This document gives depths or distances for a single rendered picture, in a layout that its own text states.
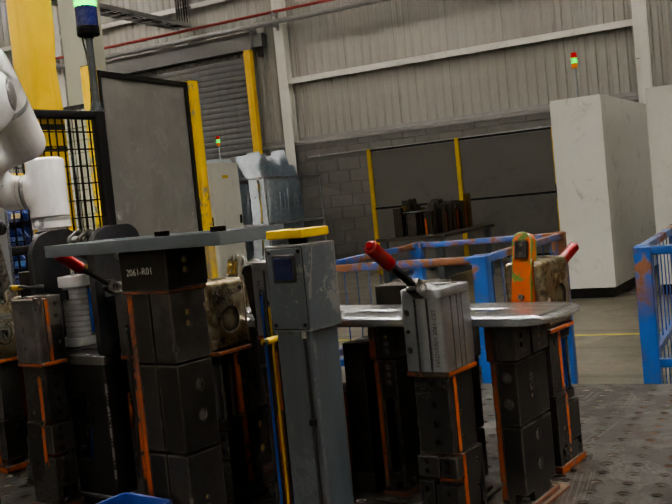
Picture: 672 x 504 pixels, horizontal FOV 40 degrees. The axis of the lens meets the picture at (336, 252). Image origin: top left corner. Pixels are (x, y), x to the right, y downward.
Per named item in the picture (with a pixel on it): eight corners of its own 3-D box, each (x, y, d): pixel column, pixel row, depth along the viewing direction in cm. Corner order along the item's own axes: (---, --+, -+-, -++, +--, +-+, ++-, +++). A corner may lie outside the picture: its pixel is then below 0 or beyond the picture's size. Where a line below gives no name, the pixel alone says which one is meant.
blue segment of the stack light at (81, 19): (103, 26, 285) (101, 6, 284) (85, 23, 279) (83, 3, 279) (89, 30, 289) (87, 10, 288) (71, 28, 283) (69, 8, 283)
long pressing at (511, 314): (593, 304, 144) (592, 295, 144) (535, 328, 126) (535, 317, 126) (50, 313, 226) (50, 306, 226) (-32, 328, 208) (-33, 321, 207)
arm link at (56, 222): (45, 217, 197) (46, 230, 197) (78, 214, 204) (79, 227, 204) (21, 219, 202) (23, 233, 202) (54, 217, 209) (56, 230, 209)
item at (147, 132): (130, 459, 462) (85, 63, 452) (108, 458, 469) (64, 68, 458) (241, 409, 555) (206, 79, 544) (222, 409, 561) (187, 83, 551)
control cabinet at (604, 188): (617, 272, 1133) (601, 74, 1120) (662, 270, 1106) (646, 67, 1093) (563, 299, 926) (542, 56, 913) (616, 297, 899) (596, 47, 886)
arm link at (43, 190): (21, 219, 199) (63, 215, 199) (14, 158, 198) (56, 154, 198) (34, 218, 207) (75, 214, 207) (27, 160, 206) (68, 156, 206)
